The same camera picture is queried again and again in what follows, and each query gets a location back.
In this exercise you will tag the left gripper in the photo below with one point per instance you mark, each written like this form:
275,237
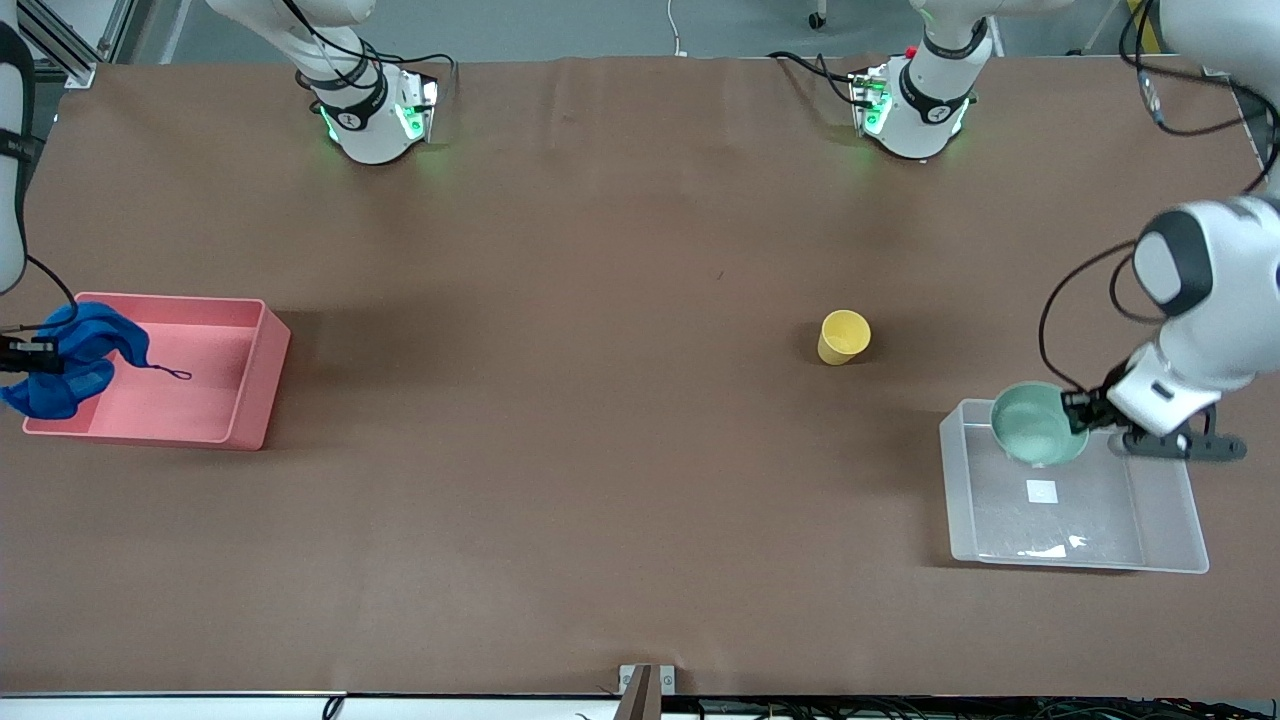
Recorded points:
1097,409

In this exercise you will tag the blue cloth with loop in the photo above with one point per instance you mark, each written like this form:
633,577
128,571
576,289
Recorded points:
85,340

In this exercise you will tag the green plastic bowl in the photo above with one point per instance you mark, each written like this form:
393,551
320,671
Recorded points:
1035,425

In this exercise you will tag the yellow plastic cup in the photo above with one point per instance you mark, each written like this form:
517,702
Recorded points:
843,335

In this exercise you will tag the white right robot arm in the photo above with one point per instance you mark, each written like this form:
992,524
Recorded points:
365,120

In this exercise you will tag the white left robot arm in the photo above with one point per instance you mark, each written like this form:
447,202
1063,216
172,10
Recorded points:
1220,290

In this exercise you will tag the clear plastic box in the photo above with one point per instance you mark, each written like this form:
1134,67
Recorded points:
1090,520

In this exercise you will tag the pink plastic box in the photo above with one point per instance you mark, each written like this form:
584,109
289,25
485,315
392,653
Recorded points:
200,400

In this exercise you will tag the white label sticker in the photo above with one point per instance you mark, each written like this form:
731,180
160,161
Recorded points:
1041,491

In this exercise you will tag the brown table cover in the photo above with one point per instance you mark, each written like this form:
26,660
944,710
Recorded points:
600,400

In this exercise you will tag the aluminium frame profile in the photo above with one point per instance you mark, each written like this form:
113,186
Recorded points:
70,45

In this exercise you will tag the metal table bracket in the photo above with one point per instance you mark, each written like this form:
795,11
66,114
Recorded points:
645,690

